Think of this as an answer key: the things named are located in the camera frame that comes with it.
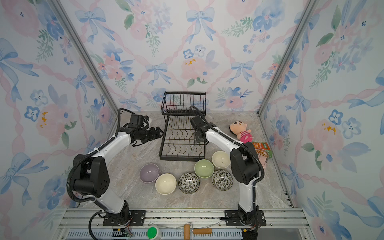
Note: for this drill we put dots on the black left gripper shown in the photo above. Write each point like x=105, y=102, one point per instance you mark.
x=154, y=136

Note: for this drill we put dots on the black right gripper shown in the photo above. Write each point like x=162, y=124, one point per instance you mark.
x=197, y=140

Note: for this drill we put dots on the black wire dish rack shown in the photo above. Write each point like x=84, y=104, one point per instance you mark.
x=178, y=142

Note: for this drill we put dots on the cream speckled bowl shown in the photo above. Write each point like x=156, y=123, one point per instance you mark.
x=221, y=160

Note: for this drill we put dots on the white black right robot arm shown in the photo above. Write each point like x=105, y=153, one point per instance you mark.
x=246, y=168

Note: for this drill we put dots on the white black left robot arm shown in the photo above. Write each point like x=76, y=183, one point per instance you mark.
x=89, y=180

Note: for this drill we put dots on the light green bowl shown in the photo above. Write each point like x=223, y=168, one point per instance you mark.
x=204, y=169

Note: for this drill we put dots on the lavender bowl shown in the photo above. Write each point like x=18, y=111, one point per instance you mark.
x=149, y=173

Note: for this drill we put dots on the pink plush doll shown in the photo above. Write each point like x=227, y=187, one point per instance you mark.
x=240, y=129

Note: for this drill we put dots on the left black floral bowl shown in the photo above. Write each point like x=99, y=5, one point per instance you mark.
x=189, y=183

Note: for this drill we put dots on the black floral bowl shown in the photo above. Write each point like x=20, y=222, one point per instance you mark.
x=222, y=180
x=189, y=183

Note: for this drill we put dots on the cream white bowl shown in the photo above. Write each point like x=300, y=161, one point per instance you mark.
x=166, y=184

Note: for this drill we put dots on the right black floral bowl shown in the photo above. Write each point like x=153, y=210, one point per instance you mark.
x=222, y=180

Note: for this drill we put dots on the green red soup packet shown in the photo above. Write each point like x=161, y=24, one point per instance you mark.
x=263, y=149

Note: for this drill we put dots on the green round button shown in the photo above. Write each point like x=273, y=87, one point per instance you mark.
x=154, y=233

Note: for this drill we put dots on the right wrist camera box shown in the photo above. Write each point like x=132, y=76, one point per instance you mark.
x=198, y=124

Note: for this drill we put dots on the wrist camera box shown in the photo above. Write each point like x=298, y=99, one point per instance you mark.
x=139, y=122
x=198, y=124

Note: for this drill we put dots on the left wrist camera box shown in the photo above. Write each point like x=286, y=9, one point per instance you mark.
x=139, y=122

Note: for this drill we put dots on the wooden handled tool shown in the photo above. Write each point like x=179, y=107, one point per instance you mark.
x=189, y=231

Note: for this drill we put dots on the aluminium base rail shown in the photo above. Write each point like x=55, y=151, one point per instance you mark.
x=277, y=224

